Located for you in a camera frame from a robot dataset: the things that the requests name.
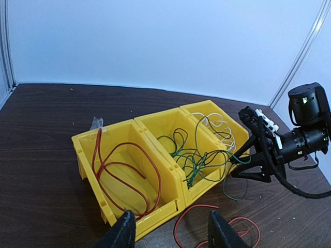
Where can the yellow three-compartment bin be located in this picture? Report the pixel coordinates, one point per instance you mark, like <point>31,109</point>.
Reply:
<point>158,164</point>

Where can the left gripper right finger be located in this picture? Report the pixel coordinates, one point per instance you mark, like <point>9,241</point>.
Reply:
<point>221,234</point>

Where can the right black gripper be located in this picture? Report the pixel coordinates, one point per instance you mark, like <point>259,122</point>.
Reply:
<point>260,157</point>

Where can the aluminium frame post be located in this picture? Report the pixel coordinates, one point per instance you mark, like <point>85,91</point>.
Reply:
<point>6,58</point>
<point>303,52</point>

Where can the right aluminium frame post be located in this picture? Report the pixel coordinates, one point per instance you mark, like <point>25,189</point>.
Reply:
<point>303,52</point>

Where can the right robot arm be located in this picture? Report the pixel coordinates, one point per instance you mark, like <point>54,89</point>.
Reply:
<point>310,113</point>

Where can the left aluminium frame post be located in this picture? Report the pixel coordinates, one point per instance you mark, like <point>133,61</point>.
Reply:
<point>6,58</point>

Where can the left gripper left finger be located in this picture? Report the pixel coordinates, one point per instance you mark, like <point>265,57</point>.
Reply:
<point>121,234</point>

